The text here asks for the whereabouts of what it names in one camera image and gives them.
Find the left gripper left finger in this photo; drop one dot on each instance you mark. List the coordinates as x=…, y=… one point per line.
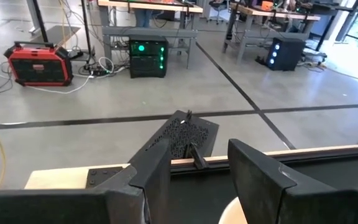
x=154, y=186

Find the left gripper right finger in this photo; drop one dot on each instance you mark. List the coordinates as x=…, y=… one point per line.
x=259, y=186

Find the white bowl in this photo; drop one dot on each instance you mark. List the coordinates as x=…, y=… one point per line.
x=232, y=213

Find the black table mat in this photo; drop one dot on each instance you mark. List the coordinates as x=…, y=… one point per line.
x=197, y=199

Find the black clamp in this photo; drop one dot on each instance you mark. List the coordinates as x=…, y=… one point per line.
x=195, y=155

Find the black mounting plate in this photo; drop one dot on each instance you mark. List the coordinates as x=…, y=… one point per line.
x=101, y=177

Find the black perforated computer case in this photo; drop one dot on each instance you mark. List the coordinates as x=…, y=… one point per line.
x=182, y=133

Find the computer tower with green lights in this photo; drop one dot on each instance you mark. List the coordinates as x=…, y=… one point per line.
x=148, y=62

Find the computer tower with blue lights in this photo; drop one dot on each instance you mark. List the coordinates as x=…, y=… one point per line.
x=286, y=54

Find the wooden workbench with grey legs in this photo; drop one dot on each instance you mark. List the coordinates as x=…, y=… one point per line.
x=278, y=14
x=148, y=32

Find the red and black portable box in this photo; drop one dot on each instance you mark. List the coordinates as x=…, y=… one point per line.
x=39, y=67

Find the person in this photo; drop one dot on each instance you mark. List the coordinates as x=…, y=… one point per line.
x=143, y=18

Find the black pole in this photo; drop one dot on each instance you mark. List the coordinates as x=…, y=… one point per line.
x=86, y=31
x=39, y=18

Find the grey floor plate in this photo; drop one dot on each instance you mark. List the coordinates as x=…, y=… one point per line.
x=61, y=32

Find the orange box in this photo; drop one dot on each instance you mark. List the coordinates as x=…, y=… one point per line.
x=266, y=5

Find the office chair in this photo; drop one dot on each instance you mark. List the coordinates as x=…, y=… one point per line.
x=217, y=6

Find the black aluminium table frame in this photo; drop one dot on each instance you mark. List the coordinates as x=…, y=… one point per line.
x=259, y=159

